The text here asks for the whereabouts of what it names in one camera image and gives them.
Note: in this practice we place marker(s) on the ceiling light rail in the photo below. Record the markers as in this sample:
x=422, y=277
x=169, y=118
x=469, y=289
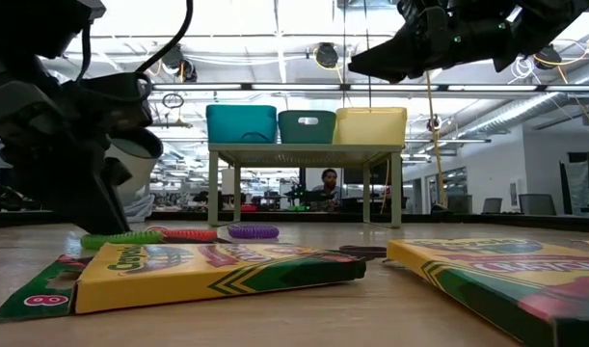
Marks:
x=516, y=88

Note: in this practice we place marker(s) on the yellow Crayola crayon box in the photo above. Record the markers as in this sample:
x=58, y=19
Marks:
x=491, y=289
x=178, y=284

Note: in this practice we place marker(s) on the silver ventilation duct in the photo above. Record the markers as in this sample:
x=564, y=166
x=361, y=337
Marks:
x=516, y=113

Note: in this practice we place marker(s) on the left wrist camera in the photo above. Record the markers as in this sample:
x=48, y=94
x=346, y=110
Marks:
x=115, y=101

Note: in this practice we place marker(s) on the grey office chair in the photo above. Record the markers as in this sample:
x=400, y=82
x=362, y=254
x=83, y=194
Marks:
x=537, y=204
x=492, y=205
x=460, y=203

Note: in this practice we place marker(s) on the teal plastic bin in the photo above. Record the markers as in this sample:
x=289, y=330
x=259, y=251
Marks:
x=294, y=132

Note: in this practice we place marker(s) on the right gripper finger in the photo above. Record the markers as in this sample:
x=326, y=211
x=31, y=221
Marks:
x=395, y=58

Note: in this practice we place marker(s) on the blue plastic bin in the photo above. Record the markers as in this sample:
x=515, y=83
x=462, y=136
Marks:
x=241, y=124

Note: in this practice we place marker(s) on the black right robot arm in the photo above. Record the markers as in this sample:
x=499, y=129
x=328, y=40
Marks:
x=544, y=19

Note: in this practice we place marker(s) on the black background robot arm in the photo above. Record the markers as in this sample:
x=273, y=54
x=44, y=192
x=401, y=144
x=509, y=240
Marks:
x=299, y=196

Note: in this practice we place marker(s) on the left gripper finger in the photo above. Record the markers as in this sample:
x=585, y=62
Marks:
x=91, y=207

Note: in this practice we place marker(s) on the person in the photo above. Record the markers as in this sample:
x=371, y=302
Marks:
x=329, y=193

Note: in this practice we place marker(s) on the yellow plastic bin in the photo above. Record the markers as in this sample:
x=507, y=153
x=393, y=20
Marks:
x=371, y=126

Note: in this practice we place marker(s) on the black aluminium table frame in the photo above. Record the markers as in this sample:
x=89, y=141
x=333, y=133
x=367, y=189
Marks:
x=467, y=221

